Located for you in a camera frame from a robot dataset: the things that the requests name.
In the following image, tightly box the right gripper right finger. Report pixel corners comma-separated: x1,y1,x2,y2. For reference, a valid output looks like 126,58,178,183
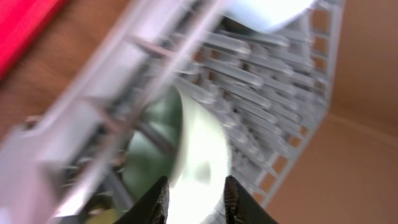
224,175,278,224

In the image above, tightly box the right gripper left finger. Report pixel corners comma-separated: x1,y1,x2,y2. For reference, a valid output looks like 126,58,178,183
114,176,170,224

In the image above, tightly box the green bowl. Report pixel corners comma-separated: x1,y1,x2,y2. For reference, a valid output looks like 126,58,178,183
122,87,231,224

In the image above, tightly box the small blue bowl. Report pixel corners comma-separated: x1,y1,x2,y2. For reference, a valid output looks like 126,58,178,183
224,0,316,33

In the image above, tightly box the grey dishwasher rack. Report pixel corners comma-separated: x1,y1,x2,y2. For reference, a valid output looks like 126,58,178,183
1,1,344,223

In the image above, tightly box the red serving tray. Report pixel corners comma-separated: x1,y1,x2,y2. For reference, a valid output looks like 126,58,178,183
1,0,68,79

